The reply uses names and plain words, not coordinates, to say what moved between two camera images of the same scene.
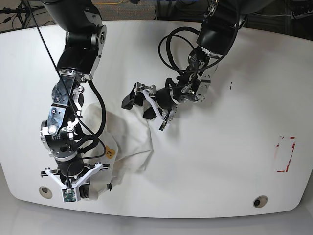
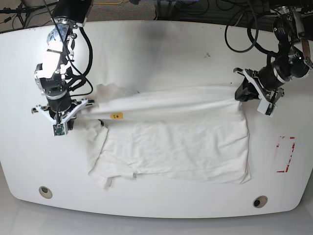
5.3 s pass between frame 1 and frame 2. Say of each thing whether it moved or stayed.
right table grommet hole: stayed
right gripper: moved
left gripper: moved
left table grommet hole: stayed
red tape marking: stayed
